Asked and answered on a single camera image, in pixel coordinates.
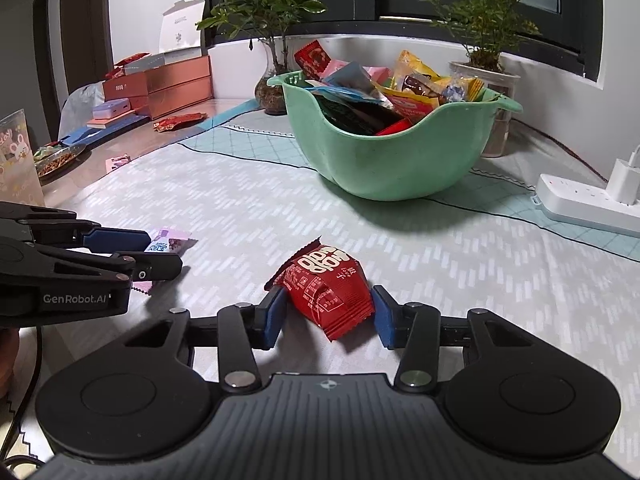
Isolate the white patterned tablecloth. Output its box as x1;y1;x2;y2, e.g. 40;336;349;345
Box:
20;137;640;376

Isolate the blue book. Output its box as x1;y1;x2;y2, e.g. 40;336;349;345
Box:
59;115;151;147

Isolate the small dish with snacks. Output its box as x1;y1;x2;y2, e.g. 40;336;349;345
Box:
34;142;88;181

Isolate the grey cloth bundle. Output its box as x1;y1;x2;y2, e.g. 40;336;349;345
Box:
60;82;106;141

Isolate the dark door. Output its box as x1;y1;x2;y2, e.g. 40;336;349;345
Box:
0;0;116;126

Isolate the purple white candy packet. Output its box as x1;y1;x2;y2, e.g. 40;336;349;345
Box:
131;228;198;295

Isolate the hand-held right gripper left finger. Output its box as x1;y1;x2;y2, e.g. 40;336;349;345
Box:
125;290;290;395

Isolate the large orange drawer box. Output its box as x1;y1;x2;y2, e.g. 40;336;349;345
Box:
145;55;215;120

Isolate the red figure snack packet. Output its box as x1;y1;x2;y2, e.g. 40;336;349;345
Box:
294;40;335;80

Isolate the red crinkled packet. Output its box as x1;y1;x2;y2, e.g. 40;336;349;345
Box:
152;114;207;133

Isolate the orange snack packet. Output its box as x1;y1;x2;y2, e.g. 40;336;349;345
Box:
382;91;443;117

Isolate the printed clear bag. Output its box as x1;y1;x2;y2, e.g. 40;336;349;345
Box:
0;109;46;208

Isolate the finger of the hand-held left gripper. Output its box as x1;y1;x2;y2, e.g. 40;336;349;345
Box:
50;252;183;286
0;202;152;253

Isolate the fine-leaf green plant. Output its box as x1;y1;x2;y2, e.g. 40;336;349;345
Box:
422;0;556;73

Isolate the green plastic bowl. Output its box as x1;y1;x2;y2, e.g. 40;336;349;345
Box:
266;71;523;202

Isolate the small lavender box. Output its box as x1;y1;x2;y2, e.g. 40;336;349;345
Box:
92;100;132;122

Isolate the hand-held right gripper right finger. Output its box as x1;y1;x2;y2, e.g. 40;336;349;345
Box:
372;285;533;393

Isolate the red flat packet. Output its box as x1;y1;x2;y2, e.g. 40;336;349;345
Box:
105;52;151;81

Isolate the light blue snack packet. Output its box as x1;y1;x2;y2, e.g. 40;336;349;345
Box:
320;62;376;96

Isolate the small red snack packet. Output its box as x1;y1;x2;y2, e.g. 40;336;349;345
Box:
265;237;376;343

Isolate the dark thin cable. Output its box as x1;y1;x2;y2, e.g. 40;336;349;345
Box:
510;116;612;184

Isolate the teal checked mat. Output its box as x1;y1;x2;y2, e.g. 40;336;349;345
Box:
177;97;640;261

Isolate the round glass vase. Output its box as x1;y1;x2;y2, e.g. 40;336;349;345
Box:
254;67;291;116

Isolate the white charger plug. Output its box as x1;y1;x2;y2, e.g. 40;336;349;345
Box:
606;159;640;206

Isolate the white power strip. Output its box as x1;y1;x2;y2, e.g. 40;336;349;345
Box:
535;174;640;238

